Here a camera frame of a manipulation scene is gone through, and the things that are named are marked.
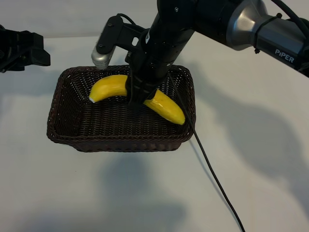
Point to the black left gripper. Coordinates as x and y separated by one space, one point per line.
8 50

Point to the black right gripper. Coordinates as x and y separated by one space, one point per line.
159 55

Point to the yellow banana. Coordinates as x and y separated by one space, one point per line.
108 88

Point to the dark brown wicker basket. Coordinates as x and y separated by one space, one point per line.
108 125

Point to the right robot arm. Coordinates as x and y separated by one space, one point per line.
277 41

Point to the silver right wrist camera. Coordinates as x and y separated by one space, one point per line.
102 58

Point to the black right camera bracket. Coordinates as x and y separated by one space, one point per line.
130 33

